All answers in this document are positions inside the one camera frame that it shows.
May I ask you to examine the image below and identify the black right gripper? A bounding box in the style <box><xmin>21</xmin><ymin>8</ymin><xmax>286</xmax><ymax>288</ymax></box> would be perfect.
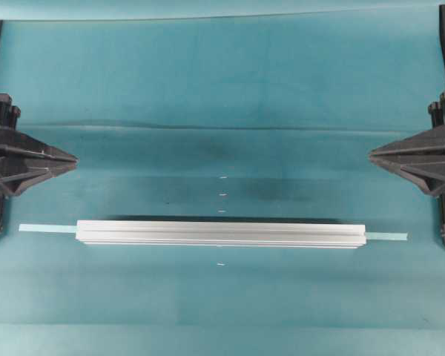
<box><xmin>369</xmin><ymin>91</ymin><xmax>445</xmax><ymax>197</ymax></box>

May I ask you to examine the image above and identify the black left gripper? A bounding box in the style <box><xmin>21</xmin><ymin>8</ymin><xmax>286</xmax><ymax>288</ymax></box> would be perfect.
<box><xmin>0</xmin><ymin>93</ymin><xmax>78</xmax><ymax>197</ymax></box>

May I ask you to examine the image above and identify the silver aluminium extrusion rail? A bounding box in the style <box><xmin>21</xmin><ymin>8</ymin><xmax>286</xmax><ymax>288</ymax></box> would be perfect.
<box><xmin>76</xmin><ymin>220</ymin><xmax>366</xmax><ymax>248</ymax></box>

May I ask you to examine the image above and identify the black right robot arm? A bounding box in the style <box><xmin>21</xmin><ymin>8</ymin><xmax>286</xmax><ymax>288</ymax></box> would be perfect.
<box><xmin>369</xmin><ymin>4</ymin><xmax>445</xmax><ymax>245</ymax></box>

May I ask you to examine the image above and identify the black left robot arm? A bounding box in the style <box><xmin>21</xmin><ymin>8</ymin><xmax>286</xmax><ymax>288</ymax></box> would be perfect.
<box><xmin>0</xmin><ymin>21</ymin><xmax>78</xmax><ymax>233</ymax></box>

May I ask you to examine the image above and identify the light green tape strip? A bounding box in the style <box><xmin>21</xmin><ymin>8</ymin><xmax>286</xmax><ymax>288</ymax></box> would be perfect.
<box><xmin>19</xmin><ymin>224</ymin><xmax>408</xmax><ymax>241</ymax></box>

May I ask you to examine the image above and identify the teal table cover sheet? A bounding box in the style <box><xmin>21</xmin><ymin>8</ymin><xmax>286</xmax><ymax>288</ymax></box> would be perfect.
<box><xmin>0</xmin><ymin>4</ymin><xmax>445</xmax><ymax>355</ymax></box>

